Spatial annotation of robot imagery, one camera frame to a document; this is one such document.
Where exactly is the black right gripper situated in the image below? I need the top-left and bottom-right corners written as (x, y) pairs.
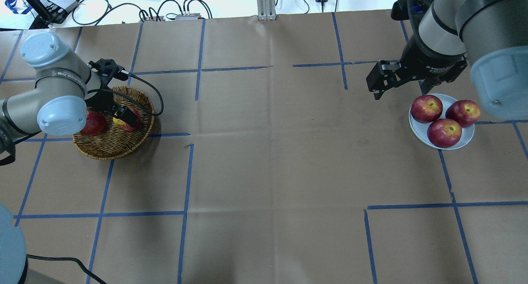
top-left (366, 40), bottom-right (468, 100)

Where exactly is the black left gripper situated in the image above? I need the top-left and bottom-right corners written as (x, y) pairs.
top-left (85, 59), bottom-right (137, 126)

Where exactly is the red apple yellow top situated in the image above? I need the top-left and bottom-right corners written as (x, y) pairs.
top-left (112, 107), bottom-right (141, 132)

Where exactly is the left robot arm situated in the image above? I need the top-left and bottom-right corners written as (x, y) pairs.
top-left (0, 32), bottom-right (139, 166)

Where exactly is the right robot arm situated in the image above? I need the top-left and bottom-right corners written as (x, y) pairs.
top-left (366, 0), bottom-right (528, 121)

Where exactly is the woven wicker basket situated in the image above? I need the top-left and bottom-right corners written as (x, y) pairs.
top-left (72, 95), bottom-right (155, 160)

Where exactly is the dark red apple in basket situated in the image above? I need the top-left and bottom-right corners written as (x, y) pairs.
top-left (79, 110), bottom-right (108, 136)

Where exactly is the red apple plate front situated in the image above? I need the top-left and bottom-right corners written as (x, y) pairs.
top-left (410, 95), bottom-right (443, 123)

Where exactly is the red apple plate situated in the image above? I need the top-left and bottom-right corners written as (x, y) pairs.
top-left (410, 95), bottom-right (443, 123)
top-left (427, 118), bottom-right (463, 149)
top-left (445, 99), bottom-right (481, 128)

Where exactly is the white round plate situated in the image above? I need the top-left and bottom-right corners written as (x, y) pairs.
top-left (408, 94), bottom-right (475, 150)

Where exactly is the red apple plate back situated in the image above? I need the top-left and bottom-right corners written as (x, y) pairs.
top-left (427, 118), bottom-right (463, 149)

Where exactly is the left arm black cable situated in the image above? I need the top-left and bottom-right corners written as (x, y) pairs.
top-left (89, 69), bottom-right (165, 117)

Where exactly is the aluminium frame post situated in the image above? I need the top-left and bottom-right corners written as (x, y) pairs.
top-left (257, 0), bottom-right (277, 21)

